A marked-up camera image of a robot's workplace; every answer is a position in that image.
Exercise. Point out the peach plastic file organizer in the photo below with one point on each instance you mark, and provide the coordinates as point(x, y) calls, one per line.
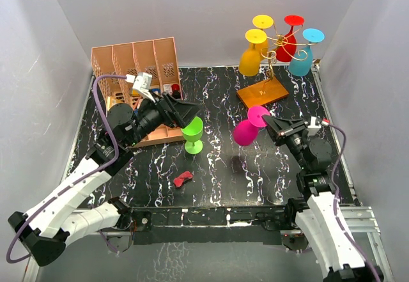
point(156, 57)

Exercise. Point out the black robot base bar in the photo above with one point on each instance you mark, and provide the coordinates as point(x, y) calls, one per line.
point(268, 225)

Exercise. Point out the red round object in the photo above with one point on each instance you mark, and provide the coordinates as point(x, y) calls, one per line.
point(175, 87)

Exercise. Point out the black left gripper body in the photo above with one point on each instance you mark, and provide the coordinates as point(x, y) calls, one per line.
point(153, 117)

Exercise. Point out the white red box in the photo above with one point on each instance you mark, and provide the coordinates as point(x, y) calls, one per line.
point(168, 88)

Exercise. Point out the front orange wine glass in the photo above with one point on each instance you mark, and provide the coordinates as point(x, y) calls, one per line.
point(251, 58)

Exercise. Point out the gold wire rack wooden base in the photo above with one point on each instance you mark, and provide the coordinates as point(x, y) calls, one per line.
point(268, 90)

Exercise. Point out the red bone-shaped toy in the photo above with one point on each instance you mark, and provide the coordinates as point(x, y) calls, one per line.
point(182, 178)

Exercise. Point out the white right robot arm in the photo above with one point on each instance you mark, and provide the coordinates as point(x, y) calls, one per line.
point(317, 213)

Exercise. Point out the green wine glass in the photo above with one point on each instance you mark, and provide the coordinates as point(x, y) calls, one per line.
point(193, 133)

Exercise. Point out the blue wine glass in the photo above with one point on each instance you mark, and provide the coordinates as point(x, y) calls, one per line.
point(302, 61)

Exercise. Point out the pink wine glass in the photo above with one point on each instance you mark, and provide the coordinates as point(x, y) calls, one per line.
point(247, 130)

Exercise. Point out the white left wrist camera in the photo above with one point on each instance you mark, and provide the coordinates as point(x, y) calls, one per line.
point(140, 85)

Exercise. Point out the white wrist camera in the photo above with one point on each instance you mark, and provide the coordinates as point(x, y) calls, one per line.
point(140, 85)
point(317, 123)

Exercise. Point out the red wine glass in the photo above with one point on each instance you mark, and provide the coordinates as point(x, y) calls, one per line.
point(288, 43)

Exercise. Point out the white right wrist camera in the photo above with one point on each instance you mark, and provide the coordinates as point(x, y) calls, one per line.
point(317, 123)

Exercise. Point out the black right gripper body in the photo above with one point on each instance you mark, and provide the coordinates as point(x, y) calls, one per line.
point(296, 143)

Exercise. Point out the rear yellow wine glass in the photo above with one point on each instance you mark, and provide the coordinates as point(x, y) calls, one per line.
point(262, 22)

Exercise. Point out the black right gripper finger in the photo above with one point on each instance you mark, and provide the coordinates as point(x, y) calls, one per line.
point(281, 124)
point(284, 136)

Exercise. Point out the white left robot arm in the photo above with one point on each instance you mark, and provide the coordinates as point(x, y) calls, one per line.
point(48, 228)

